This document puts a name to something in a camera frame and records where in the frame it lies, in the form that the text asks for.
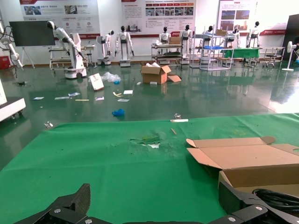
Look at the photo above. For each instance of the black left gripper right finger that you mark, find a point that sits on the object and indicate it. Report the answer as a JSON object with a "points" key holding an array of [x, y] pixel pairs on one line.
{"points": [[243, 207]]}

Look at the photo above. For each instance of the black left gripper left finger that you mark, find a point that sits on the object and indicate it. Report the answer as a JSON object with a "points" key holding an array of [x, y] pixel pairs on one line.
{"points": [[65, 207]]}

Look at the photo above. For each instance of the white industrial robot arm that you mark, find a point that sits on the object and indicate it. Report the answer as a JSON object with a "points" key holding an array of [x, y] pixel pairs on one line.
{"points": [[14, 53]]}

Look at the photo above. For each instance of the open brown cardboard box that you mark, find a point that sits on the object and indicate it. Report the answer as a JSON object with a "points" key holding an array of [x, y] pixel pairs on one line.
{"points": [[245, 158]]}

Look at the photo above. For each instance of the small brown cardboard box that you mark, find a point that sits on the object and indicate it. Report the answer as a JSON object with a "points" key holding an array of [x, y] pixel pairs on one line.
{"points": [[175, 40], [221, 32]]}

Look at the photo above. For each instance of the green table cloth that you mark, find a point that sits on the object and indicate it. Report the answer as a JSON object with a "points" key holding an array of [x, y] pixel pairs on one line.
{"points": [[70, 163]]}

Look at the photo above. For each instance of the silver binder clip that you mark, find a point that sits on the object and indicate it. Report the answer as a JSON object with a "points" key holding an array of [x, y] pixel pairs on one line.
{"points": [[48, 125], [179, 120]]}

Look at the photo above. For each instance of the small wooden stick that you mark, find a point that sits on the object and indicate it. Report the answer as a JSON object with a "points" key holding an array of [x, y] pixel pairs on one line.
{"points": [[174, 131]]}

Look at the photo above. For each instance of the crumpled blue glove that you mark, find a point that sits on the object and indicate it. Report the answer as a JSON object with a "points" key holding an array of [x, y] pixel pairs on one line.
{"points": [[118, 112]]}

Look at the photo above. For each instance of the long yellow strip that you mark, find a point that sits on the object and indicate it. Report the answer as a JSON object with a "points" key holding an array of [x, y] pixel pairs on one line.
{"points": [[82, 100]]}

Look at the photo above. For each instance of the white paper sheet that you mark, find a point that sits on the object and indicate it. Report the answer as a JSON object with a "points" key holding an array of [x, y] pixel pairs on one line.
{"points": [[123, 100], [99, 98], [128, 92], [38, 98]]}

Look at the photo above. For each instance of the clear plastic packet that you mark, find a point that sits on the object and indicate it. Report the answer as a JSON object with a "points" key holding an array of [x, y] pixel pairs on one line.
{"points": [[74, 94]]}

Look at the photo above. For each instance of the white machine base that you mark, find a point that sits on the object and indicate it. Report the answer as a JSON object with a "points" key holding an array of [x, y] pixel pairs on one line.
{"points": [[11, 107]]}

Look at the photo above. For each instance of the curled yellow strips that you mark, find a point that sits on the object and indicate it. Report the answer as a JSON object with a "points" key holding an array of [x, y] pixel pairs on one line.
{"points": [[116, 94]]}

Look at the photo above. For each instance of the white red carton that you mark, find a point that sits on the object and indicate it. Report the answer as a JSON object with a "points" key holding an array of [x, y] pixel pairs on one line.
{"points": [[97, 82]]}

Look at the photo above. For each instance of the black floor debris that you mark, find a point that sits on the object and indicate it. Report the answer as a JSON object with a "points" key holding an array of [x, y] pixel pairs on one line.
{"points": [[22, 83]]}

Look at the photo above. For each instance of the small blue scrap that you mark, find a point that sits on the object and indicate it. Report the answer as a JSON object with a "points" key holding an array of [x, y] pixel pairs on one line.
{"points": [[116, 81]]}

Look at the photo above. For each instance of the clear plastic bag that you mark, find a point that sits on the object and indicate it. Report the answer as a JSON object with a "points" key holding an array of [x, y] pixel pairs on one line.
{"points": [[109, 76]]}

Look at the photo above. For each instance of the flat cardboard piece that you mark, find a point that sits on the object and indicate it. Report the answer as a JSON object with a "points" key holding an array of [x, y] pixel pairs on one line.
{"points": [[175, 78]]}

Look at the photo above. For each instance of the white metal rack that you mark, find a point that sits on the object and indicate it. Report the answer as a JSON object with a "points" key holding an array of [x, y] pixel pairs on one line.
{"points": [[230, 61]]}

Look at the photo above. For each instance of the white leaning mobile robot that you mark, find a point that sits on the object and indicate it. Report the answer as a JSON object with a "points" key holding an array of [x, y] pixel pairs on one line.
{"points": [[74, 53]]}

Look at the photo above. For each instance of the green covered table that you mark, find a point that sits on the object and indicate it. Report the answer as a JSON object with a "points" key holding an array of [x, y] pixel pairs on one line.
{"points": [[243, 53]]}

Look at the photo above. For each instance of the black round stool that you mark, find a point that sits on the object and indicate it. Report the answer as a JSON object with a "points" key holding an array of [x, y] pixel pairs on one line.
{"points": [[269, 55]]}

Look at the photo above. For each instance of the large open cardboard carton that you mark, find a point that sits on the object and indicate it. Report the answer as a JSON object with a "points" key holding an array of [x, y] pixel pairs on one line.
{"points": [[151, 78]]}

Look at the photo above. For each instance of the red cabinet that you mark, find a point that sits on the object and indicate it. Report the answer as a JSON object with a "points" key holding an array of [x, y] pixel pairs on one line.
{"points": [[4, 63]]}

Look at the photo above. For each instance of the blue plastic bin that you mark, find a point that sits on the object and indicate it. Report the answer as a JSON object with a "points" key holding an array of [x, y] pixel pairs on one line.
{"points": [[212, 47]]}

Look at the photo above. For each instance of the metal shelf cart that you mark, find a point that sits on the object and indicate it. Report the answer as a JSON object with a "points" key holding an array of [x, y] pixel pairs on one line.
{"points": [[167, 53]]}

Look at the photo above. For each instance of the white humanoid robot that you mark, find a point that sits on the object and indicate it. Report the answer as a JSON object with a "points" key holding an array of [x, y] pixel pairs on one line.
{"points": [[236, 36], [164, 37], [186, 35], [254, 32], [123, 37], [108, 40], [210, 28]]}

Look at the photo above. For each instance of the black screen on stand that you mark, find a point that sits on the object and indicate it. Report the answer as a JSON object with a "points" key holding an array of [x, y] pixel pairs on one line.
{"points": [[30, 33]]}

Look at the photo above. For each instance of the metal frame table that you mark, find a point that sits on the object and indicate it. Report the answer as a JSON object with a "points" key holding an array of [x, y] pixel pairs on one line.
{"points": [[58, 61], [272, 48]]}

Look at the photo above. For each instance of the white pedestal fan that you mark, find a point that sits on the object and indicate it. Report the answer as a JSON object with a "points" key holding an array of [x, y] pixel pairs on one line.
{"points": [[290, 45]]}

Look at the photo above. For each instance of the black wall panel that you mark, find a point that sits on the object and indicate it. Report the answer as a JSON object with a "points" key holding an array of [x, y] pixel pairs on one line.
{"points": [[292, 28]]}

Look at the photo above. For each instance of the white red wall poster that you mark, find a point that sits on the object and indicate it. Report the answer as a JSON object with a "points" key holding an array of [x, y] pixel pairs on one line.
{"points": [[268, 14], [140, 14], [58, 18]]}

